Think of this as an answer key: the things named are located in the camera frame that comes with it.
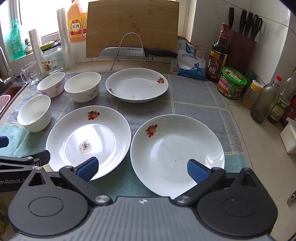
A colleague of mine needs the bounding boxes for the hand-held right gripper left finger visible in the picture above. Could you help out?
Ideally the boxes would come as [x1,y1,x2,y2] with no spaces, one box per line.
[28,157,112,207]

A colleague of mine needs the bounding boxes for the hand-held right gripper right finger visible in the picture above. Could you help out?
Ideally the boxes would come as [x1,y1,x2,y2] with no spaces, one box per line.
[173,159,264,207]

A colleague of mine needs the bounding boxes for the white plate with fruit print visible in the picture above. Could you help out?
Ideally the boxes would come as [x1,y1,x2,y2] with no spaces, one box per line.
[105,68,169,103]
[130,114,225,200]

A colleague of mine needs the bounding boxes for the plain white bowl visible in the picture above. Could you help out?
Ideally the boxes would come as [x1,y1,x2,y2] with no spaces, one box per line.
[17,95,51,133]

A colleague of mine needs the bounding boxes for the white plate with centre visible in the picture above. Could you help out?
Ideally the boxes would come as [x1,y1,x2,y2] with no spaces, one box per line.
[46,105,132,181]

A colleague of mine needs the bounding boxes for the white bowl with pink flowers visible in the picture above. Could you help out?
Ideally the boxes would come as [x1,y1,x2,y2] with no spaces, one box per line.
[64,72,101,103]
[36,72,65,98]

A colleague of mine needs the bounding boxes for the steel sink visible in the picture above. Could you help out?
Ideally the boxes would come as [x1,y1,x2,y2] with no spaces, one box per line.
[0,77,23,98]

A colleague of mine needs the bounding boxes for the grey checked mat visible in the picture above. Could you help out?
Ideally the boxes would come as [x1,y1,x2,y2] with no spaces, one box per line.
[0,72,249,200]

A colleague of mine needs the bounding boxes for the glass mug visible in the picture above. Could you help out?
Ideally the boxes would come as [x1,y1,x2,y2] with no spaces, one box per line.
[20,61,42,87]

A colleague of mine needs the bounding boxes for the steel faucet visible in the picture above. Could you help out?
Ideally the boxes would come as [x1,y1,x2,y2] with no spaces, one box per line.
[0,46,16,87]

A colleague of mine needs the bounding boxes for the spice bottle with yellow cap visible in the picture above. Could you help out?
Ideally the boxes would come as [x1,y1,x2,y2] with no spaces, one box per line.
[242,80,264,110]

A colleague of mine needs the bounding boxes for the green lidded sauce jar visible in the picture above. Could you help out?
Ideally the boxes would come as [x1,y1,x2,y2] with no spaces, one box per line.
[217,67,248,100]

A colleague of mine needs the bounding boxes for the glass jar with dark lid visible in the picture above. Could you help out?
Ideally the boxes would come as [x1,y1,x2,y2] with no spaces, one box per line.
[40,41,65,74]

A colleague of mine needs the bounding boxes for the clear bottle with red cap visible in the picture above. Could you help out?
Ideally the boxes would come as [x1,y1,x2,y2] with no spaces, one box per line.
[250,75,283,124]

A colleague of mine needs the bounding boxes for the green dish soap bottle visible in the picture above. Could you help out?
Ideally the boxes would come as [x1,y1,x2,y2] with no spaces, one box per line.
[9,19,26,58]

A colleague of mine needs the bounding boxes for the small potted plant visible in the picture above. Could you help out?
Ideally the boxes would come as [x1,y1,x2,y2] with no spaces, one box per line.
[24,38,33,54]

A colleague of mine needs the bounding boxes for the white plastic box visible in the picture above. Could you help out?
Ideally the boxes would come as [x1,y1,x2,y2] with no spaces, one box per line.
[280,118,296,154]

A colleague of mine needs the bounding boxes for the oil bottle with green label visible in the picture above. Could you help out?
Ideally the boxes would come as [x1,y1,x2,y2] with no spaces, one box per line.
[267,90,290,125]

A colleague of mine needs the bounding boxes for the short plastic wrap roll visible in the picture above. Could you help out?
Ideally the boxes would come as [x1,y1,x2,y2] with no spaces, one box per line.
[29,29,45,75]

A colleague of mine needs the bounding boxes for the white and blue salt bag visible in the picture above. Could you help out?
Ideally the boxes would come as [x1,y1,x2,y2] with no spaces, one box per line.
[170,36,207,80]

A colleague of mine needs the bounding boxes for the dark green jar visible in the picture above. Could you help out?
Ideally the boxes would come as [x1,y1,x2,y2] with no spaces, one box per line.
[240,71,258,98]

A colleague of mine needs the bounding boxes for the dark vinegar bottle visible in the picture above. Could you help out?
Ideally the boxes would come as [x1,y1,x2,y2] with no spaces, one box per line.
[206,23,229,82]

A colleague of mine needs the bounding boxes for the red sauce bottle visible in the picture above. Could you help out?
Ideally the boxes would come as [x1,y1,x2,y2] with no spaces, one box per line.
[281,96,296,127]

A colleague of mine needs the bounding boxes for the bunch of binder clips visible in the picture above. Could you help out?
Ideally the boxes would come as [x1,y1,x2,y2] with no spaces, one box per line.
[194,46,206,58]

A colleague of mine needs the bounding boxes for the tall plastic wrap roll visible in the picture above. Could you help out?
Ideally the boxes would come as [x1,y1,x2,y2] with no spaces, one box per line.
[57,8,74,69]

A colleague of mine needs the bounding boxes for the dark red knife block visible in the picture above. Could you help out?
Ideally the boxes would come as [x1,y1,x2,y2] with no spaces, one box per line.
[225,29,258,75]

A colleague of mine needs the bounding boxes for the clear plastic bottle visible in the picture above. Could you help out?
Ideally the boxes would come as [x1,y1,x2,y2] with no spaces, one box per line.
[284,67,296,100]

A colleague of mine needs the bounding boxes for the yellow cooking wine jug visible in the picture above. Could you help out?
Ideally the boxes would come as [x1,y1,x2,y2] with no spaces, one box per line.
[67,2,89,44]

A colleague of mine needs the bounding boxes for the bamboo cutting board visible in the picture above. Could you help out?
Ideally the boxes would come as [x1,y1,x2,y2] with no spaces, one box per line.
[86,1,180,58]

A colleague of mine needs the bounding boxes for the black scissors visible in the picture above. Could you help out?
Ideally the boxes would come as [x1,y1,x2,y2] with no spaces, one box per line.
[251,14,263,40]

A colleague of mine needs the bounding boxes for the kitchen knife with black handle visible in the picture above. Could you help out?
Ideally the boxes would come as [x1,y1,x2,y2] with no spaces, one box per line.
[99,47,178,59]

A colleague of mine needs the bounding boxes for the metal wire rack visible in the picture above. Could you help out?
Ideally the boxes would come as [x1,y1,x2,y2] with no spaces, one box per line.
[110,32,154,71]

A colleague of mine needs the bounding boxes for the black knife handle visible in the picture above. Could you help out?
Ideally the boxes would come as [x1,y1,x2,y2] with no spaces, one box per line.
[239,9,247,35]
[228,5,235,30]
[244,11,254,37]

